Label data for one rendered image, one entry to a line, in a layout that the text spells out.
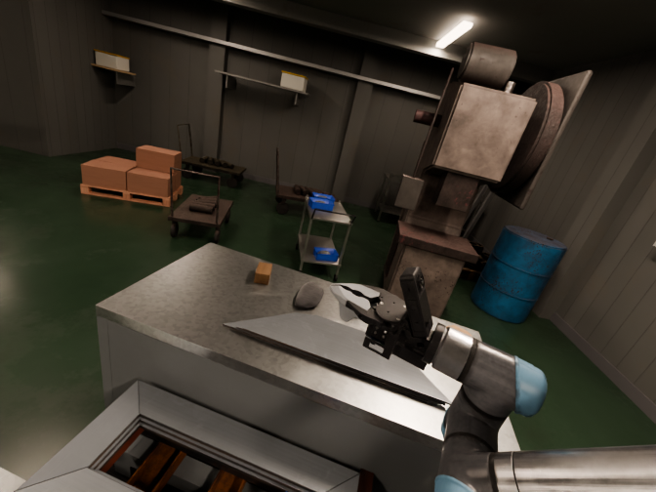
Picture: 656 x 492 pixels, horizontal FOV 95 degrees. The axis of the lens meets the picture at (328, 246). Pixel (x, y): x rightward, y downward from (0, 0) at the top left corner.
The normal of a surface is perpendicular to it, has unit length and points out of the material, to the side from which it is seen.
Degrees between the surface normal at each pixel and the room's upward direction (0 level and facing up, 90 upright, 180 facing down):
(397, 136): 90
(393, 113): 90
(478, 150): 91
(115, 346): 90
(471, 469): 50
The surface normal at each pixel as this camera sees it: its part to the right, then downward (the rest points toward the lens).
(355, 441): -0.25, 0.33
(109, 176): 0.20, 0.43
